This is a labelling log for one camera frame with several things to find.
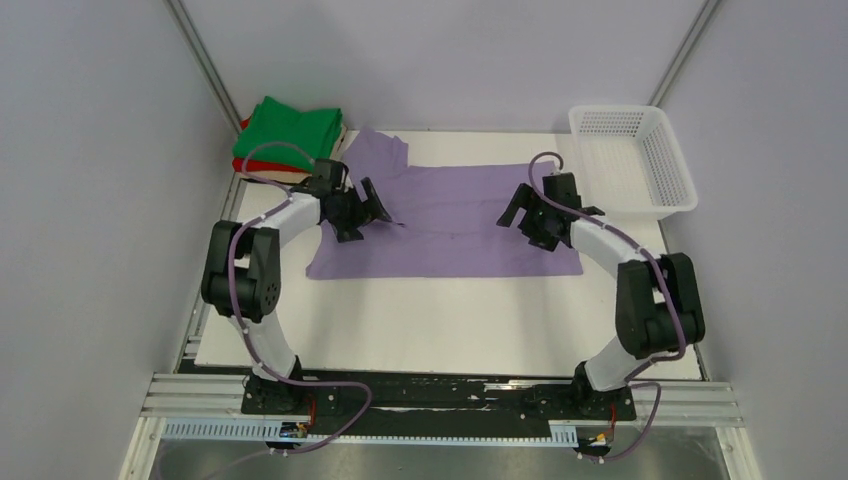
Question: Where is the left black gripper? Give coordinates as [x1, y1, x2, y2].
[326, 178, 390, 243]

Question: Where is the purple t shirt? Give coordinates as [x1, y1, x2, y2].
[306, 129, 583, 280]

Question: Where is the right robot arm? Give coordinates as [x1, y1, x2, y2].
[497, 173, 706, 418]

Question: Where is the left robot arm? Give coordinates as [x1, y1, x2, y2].
[200, 159, 392, 413]

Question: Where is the white plastic basket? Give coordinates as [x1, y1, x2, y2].
[569, 105, 699, 221]

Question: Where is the green folded t shirt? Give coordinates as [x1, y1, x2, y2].
[232, 96, 344, 172]

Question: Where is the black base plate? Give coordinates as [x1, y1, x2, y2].
[241, 370, 636, 439]

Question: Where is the white cable duct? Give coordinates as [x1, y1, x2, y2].
[161, 418, 579, 448]

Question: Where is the aluminium frame rail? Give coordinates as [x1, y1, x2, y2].
[120, 372, 755, 479]

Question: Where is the right corner metal post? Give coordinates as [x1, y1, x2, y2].
[648, 0, 723, 108]

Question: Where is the corner metal post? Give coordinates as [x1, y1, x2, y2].
[164, 0, 242, 133]
[648, 0, 723, 108]

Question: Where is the left corner metal post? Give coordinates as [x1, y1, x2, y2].
[164, 0, 242, 133]

